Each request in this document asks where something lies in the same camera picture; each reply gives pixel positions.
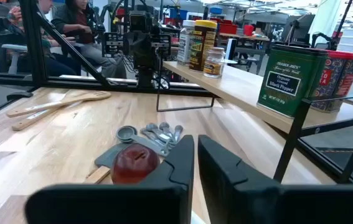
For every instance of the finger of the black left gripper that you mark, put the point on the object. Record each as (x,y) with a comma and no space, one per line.
(133,49)
(151,49)

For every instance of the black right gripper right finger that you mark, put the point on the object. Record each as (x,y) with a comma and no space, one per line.
(257,202)

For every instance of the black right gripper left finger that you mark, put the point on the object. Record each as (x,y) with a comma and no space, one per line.
(117,202)

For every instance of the white-lid bagel sesame jar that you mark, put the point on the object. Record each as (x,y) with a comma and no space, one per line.
(185,43)

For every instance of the yellow-lid spice jar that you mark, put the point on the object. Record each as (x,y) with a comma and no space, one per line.
(202,46)

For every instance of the small glass saffron jar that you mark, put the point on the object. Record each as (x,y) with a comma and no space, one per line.
(214,63)

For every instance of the red smoked paprika tin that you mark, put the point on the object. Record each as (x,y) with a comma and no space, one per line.
(335,81)

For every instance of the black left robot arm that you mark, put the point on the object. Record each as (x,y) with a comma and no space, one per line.
(145,77)

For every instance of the wooden shelf with black legs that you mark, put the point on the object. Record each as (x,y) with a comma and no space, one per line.
(241,90)

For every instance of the person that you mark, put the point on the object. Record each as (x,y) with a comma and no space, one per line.
(47,43)
(79,28)

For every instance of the red apple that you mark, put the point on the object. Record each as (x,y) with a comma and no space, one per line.
(132,165)

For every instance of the slotted wooden spatula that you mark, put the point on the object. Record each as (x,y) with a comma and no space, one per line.
(70,99)

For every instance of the red plastic bin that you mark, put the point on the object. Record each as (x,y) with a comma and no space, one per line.
(228,28)

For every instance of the grey measuring spoon set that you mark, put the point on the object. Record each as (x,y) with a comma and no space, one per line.
(160,133)

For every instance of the red cup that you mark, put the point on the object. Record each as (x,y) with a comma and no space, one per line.
(248,30)

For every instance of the wooden spoon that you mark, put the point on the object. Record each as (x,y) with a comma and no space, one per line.
(30,121)

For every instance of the dark computer monitor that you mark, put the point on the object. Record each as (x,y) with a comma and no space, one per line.
(299,28)

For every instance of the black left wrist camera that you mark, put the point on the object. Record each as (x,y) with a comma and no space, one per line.
(141,21)

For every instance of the black aluminium rig frame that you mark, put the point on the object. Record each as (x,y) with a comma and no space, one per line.
(36,46)

